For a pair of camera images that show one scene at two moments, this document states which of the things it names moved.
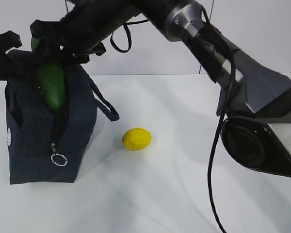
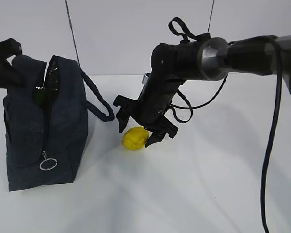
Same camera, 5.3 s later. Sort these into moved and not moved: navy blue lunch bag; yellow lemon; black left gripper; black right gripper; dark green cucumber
Moved: black left gripper; black right gripper; dark green cucumber
Not moved: yellow lemon; navy blue lunch bag
